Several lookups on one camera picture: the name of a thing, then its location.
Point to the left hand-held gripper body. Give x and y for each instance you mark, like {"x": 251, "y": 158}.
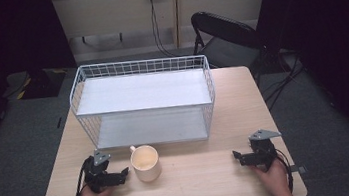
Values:
{"x": 95, "y": 175}

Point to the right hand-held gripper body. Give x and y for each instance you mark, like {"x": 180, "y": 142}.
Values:
{"x": 263, "y": 154}

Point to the cream mug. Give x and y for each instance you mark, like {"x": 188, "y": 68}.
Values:
{"x": 146, "y": 163}

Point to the person's right hand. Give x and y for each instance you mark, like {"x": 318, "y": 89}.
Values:
{"x": 273, "y": 176}

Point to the black stand base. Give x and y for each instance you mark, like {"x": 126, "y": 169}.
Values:
{"x": 38, "y": 83}

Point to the black folding chair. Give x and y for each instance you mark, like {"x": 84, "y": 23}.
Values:
{"x": 225, "y": 34}

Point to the dark curtain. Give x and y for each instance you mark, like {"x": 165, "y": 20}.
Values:
{"x": 4, "y": 38}
{"x": 331, "y": 25}

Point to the grey table edge bracket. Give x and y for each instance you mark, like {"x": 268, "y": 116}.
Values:
{"x": 299, "y": 169}

